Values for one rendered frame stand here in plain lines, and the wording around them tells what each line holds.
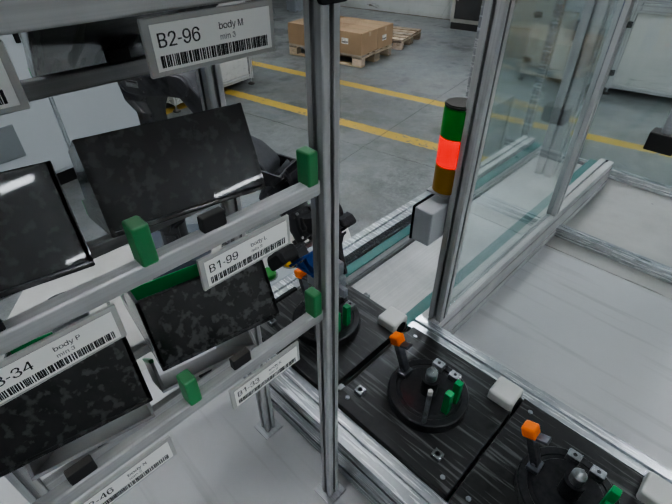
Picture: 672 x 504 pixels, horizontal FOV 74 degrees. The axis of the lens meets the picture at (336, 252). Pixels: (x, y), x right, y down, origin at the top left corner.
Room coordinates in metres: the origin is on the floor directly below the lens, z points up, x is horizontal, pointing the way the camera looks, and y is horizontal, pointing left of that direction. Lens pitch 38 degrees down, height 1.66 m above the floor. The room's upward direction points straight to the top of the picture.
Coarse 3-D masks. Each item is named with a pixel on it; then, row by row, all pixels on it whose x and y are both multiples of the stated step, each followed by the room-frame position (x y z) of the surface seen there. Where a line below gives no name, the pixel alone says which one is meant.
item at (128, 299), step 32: (160, 288) 0.51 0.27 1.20; (192, 288) 0.32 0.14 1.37; (224, 288) 0.34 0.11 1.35; (256, 288) 0.35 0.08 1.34; (160, 320) 0.30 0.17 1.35; (192, 320) 0.31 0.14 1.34; (224, 320) 0.32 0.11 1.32; (256, 320) 0.33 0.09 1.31; (160, 352) 0.28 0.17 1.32; (192, 352) 0.29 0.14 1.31
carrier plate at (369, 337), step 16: (352, 288) 0.76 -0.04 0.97; (288, 304) 0.70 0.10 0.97; (368, 304) 0.70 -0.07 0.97; (288, 320) 0.66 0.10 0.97; (368, 320) 0.66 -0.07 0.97; (368, 336) 0.61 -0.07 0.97; (384, 336) 0.61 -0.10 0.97; (304, 352) 0.57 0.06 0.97; (352, 352) 0.57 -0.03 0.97; (368, 352) 0.57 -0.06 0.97; (304, 368) 0.53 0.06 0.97; (352, 368) 0.53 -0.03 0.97
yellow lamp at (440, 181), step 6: (438, 168) 0.69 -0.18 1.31; (444, 168) 0.68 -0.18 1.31; (438, 174) 0.69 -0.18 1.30; (444, 174) 0.68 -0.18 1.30; (450, 174) 0.68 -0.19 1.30; (438, 180) 0.69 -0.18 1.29; (444, 180) 0.68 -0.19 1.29; (450, 180) 0.68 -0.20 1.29; (432, 186) 0.70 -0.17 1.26; (438, 186) 0.69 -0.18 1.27; (444, 186) 0.68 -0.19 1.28; (450, 186) 0.68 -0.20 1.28; (438, 192) 0.68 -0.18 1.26; (444, 192) 0.68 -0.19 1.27; (450, 192) 0.68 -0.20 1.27
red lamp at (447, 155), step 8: (440, 136) 0.70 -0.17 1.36; (440, 144) 0.70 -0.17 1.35; (448, 144) 0.68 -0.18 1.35; (456, 144) 0.68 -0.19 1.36; (440, 152) 0.69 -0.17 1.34; (448, 152) 0.68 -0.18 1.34; (456, 152) 0.68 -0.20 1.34; (440, 160) 0.69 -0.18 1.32; (448, 160) 0.68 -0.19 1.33; (456, 160) 0.68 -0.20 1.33; (448, 168) 0.68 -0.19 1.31
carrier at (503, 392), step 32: (384, 352) 0.57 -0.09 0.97; (416, 352) 0.57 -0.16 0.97; (448, 352) 0.57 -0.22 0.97; (352, 384) 0.50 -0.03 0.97; (384, 384) 0.50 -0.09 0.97; (416, 384) 0.48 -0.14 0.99; (448, 384) 0.48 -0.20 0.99; (480, 384) 0.50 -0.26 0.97; (512, 384) 0.48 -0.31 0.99; (352, 416) 0.43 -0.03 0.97; (384, 416) 0.43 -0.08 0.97; (416, 416) 0.42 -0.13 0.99; (448, 416) 0.42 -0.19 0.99; (480, 416) 0.43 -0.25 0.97; (416, 448) 0.38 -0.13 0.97; (448, 448) 0.38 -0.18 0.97; (480, 448) 0.38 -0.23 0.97; (448, 480) 0.32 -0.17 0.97
